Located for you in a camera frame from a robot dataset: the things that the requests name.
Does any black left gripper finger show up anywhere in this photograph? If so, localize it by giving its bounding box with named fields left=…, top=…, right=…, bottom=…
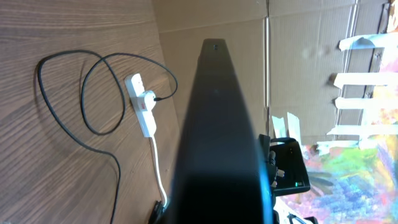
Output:
left=147, top=201, right=167, bottom=224

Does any blue Galaxy smartphone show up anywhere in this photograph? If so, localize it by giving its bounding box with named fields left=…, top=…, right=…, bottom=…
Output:
left=162, top=39, right=273, bottom=223

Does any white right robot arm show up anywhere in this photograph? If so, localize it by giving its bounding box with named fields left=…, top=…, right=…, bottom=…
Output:
left=259, top=134, right=317, bottom=223

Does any white charger plug adapter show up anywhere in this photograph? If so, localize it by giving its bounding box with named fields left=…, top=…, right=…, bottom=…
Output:
left=137, top=90, right=156, bottom=111

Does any white power strip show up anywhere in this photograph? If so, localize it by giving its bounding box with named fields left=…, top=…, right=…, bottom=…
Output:
left=124, top=73, right=157, bottom=138

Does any white power strip cord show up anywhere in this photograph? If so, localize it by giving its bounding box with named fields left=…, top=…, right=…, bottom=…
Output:
left=150, top=136, right=169, bottom=209

